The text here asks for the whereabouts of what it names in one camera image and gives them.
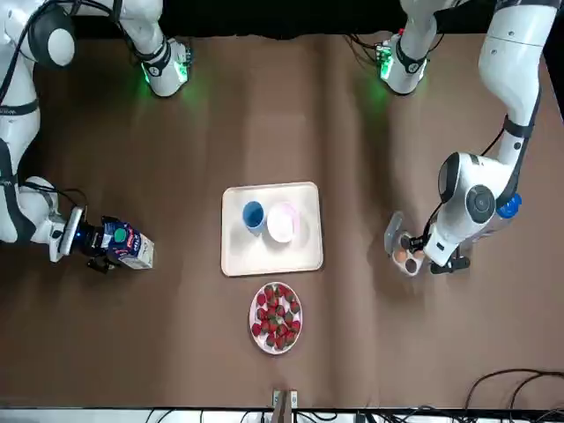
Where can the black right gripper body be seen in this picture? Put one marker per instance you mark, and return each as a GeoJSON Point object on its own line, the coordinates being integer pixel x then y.
{"type": "Point", "coordinates": [92, 240]}

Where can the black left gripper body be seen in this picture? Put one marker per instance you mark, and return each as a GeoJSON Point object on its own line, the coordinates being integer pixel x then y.
{"type": "Point", "coordinates": [454, 265]}

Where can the brown egg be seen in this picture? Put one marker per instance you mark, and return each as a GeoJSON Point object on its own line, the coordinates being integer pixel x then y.
{"type": "Point", "coordinates": [419, 254]}
{"type": "Point", "coordinates": [400, 255]}

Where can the dark blue milk carton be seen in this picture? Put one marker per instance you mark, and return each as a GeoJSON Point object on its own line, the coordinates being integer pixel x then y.
{"type": "Point", "coordinates": [132, 247]}

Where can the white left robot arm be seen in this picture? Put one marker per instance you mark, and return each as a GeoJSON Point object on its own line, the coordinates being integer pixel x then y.
{"type": "Point", "coordinates": [506, 66]}

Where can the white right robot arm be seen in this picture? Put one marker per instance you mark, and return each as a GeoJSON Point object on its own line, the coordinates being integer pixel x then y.
{"type": "Point", "coordinates": [13, 128]}

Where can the clear plastic egg box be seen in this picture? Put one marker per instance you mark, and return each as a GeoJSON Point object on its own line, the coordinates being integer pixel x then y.
{"type": "Point", "coordinates": [393, 229]}

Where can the pink plastic bowl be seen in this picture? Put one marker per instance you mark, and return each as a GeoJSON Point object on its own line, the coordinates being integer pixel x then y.
{"type": "Point", "coordinates": [279, 224]}

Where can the cream plastic tray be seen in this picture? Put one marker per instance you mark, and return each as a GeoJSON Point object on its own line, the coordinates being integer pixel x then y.
{"type": "Point", "coordinates": [273, 264]}

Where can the blue plastic cup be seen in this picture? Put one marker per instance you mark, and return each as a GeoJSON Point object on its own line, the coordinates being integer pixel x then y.
{"type": "Point", "coordinates": [253, 213]}

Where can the clear bottle with blue cap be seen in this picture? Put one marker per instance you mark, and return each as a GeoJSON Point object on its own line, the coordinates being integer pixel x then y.
{"type": "Point", "coordinates": [511, 206]}

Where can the white plate of strawberries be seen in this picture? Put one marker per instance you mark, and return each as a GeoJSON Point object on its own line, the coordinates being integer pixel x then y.
{"type": "Point", "coordinates": [275, 317]}

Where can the aluminium frame post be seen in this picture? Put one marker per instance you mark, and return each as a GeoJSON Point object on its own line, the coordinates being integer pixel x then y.
{"type": "Point", "coordinates": [284, 405]}

